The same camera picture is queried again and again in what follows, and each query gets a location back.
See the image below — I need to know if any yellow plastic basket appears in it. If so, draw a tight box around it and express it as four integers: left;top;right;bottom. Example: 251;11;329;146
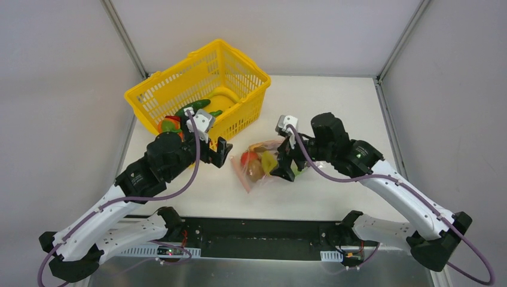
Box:
124;39;271;140

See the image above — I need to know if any green bean toy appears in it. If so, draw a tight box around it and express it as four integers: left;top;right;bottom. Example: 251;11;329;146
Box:
208;110;223;118

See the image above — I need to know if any green cabbage toy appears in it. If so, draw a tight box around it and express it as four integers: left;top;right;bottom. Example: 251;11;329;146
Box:
291;163;307;177

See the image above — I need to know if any clear pink-dotted zip bag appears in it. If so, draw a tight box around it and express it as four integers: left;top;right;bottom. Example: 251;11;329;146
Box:
230;136;314;194

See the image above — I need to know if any green cucumber toy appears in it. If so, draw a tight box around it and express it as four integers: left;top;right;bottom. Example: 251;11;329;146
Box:
175;99;211;117

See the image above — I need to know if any yellow-green pepper toy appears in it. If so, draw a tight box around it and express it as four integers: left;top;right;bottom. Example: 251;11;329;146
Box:
261;151;278;176

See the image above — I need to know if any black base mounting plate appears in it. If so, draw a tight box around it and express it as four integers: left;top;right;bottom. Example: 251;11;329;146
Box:
162;217;363;261

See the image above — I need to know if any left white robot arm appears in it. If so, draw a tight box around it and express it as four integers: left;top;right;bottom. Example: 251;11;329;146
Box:
39;132;233;283

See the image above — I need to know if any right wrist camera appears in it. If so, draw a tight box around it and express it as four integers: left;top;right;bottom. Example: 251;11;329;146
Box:
275;115;298;149

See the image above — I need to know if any small orange toy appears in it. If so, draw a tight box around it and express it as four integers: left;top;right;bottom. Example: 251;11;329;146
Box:
157;115;184;140

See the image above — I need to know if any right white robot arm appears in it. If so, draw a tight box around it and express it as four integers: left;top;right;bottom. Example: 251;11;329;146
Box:
271;112;472;272

